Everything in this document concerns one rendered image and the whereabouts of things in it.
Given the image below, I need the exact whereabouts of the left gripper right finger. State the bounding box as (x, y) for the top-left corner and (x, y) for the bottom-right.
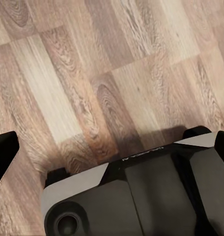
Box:
(214, 131), (224, 162)

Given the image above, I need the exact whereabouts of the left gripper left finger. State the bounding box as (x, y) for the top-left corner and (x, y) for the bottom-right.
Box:
(0, 131), (20, 181)

